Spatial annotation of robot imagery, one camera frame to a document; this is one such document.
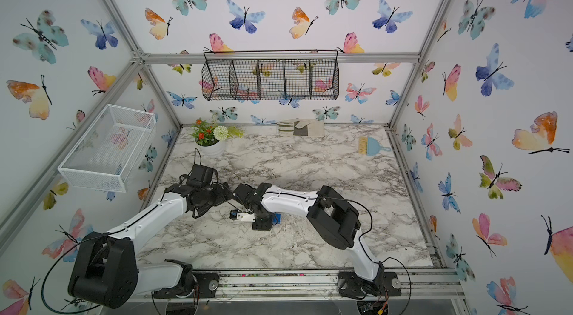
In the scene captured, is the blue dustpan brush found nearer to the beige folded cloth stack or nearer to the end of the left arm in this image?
the beige folded cloth stack

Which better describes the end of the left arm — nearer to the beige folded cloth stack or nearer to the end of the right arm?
the end of the right arm

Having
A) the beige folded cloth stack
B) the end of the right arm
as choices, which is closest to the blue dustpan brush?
the beige folded cloth stack

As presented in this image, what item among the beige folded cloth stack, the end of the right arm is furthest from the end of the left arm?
the beige folded cloth stack

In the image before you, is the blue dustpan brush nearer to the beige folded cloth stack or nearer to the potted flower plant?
the beige folded cloth stack

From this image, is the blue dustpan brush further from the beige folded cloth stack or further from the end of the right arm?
the end of the right arm

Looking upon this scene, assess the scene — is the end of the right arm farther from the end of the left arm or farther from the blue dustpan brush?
the blue dustpan brush

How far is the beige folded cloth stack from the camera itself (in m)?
1.20
